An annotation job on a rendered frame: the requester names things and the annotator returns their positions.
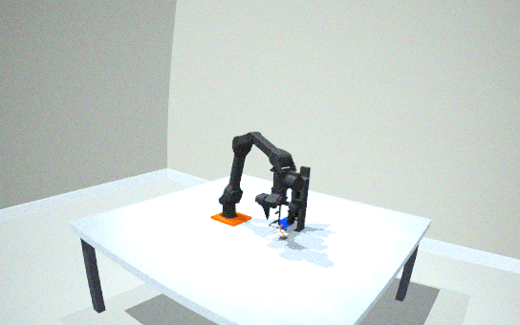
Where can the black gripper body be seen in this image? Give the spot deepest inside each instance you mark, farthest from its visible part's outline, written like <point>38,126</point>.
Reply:
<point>293,206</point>

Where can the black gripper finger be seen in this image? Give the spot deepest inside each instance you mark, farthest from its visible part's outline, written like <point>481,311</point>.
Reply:
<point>266,210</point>
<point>290,215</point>

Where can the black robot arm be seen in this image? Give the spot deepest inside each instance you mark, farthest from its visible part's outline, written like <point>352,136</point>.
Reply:
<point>279,158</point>

